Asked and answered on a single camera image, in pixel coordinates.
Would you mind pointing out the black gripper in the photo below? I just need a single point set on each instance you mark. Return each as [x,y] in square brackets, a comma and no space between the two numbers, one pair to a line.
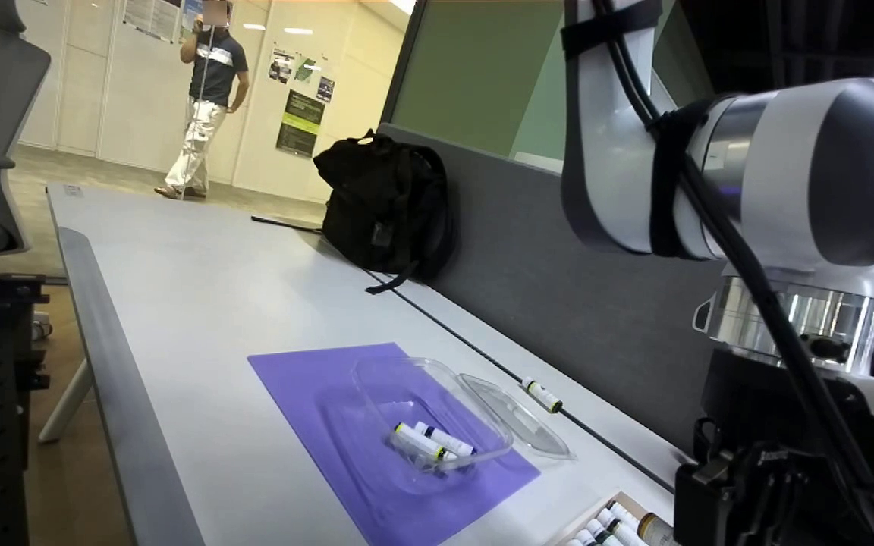
[751,485]

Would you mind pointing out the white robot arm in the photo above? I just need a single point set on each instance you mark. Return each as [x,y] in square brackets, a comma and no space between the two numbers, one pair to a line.
[811,171]

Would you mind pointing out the light wooden tray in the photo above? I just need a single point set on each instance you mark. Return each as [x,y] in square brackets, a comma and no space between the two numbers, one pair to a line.
[624,502]

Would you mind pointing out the white bottle dark band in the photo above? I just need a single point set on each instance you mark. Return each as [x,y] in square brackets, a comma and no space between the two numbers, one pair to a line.
[595,528]
[614,519]

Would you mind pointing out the white bottle navy band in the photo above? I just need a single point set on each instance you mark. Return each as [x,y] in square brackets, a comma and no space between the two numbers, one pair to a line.
[454,440]

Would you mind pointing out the white bottle yellow band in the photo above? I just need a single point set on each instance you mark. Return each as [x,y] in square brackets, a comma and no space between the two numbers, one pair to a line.
[412,440]

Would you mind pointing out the clear plastic container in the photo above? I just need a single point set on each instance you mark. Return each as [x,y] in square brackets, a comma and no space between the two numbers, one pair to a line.
[379,405]

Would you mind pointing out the clear plastic lid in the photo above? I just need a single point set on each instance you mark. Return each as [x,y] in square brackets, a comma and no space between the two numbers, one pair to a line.
[513,410]

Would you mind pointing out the grey desk partition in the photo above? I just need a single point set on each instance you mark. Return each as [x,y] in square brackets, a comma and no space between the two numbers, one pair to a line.
[577,291]

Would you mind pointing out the purple mat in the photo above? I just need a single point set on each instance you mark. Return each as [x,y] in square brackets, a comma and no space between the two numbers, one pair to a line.
[304,395]

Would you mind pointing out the green and black poster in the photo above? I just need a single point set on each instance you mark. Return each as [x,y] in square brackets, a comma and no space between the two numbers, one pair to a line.
[301,123]

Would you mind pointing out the person in dark shirt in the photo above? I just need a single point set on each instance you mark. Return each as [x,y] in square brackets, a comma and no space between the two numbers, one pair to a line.
[218,70]

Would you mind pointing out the white table leg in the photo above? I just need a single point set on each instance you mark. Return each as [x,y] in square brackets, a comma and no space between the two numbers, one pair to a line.
[66,405]

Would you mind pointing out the small wall notice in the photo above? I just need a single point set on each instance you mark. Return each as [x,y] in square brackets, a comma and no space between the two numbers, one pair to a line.
[282,65]
[325,90]

